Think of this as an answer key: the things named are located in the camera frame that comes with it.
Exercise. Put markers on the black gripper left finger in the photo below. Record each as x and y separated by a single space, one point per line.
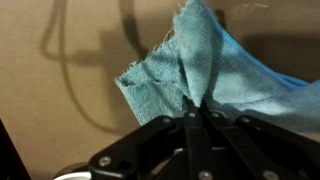
160 150

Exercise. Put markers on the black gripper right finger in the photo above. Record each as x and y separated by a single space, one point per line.
260 150

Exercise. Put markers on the blue cloth towel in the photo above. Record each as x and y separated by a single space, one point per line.
226 76

